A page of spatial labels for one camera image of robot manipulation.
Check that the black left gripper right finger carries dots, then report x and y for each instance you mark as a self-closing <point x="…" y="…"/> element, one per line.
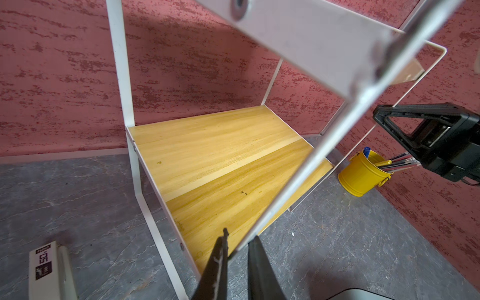
<point x="262" y="282"/>

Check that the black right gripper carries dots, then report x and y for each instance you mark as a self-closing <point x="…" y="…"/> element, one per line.
<point x="444" y="137"/>

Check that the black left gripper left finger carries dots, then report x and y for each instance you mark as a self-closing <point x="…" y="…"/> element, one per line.
<point x="213" y="284"/>

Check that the grey rectangular alarm clock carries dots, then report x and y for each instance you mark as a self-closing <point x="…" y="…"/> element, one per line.
<point x="358" y="294"/>

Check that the white wooden two-tier shelf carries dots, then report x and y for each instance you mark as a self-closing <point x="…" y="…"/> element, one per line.
<point x="242" y="169"/>

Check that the pens in bucket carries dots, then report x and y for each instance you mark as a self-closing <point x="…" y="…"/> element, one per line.
<point x="397" y="163"/>

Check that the yellow pen bucket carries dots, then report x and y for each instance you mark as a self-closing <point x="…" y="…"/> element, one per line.
<point x="361" y="175"/>

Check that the beige black stapler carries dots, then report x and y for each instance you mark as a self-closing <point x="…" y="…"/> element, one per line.
<point x="51" y="274"/>

